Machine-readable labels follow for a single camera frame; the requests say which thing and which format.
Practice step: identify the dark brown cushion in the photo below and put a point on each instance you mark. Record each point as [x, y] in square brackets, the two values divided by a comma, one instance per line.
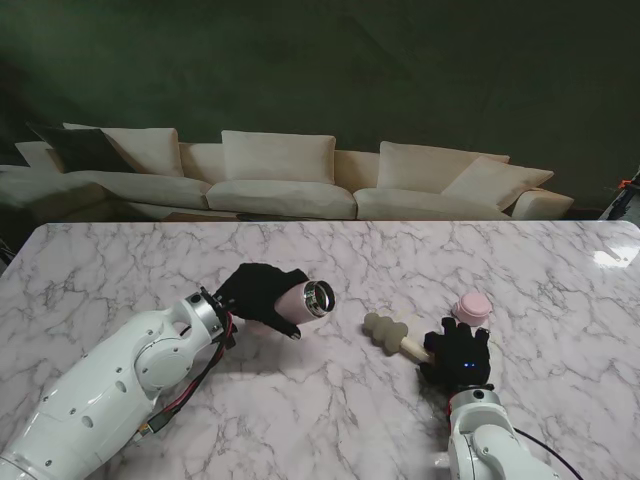
[80, 150]

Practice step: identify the cream cushion behind dark cushion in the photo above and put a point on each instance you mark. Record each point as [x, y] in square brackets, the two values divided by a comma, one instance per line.
[150, 150]

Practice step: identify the cream fabric sofa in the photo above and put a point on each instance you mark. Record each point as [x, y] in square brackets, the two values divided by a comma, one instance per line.
[280, 197]

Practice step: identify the pink thermos bottle body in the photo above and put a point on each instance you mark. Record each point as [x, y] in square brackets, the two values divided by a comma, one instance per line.
[300, 305]

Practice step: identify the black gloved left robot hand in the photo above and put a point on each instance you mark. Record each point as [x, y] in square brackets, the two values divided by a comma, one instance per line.
[255, 292]

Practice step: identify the stand with orange clamp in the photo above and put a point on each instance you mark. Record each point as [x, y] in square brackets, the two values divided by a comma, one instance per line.
[625, 200]

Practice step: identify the pink thermos lid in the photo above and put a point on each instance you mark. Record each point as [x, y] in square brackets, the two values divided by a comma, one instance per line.
[472, 306]

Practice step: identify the tilted small cream cushion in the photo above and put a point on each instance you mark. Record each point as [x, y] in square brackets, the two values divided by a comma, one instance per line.
[505, 182]

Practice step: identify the wide rectangular cream cushion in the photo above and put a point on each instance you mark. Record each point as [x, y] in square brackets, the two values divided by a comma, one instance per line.
[277, 157]

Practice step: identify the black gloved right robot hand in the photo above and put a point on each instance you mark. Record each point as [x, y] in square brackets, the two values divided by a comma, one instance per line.
[460, 360]

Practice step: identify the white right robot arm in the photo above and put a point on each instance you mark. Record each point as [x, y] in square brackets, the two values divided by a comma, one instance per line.
[480, 440]

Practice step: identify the large cream cushion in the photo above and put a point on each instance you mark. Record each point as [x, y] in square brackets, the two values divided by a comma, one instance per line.
[420, 167]

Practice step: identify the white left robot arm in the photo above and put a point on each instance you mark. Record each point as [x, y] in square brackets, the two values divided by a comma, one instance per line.
[100, 390]

